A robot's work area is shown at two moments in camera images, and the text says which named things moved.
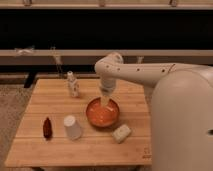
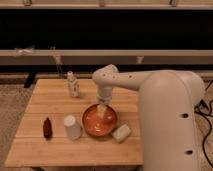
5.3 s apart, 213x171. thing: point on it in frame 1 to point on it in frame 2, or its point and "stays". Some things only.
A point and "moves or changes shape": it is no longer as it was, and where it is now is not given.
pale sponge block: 120,134 stays
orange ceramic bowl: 100,115 moves or changes shape
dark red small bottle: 47,128 stays
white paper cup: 72,127 stays
